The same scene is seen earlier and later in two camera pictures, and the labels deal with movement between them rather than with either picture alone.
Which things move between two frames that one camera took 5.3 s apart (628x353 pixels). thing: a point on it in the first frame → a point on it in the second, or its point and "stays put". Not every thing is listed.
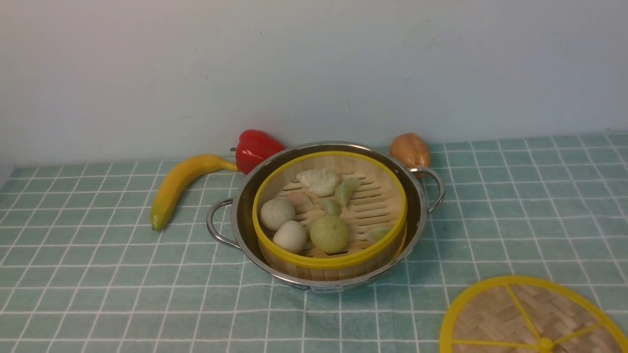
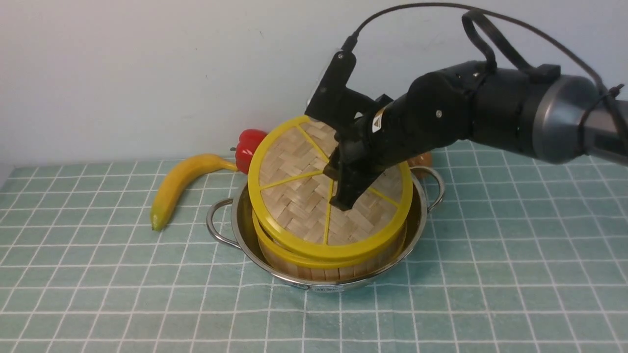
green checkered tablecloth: (82, 270) stays put
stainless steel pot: (232, 223) stays put
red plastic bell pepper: (252, 146) stays put
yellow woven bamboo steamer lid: (528, 315) → (291, 192)
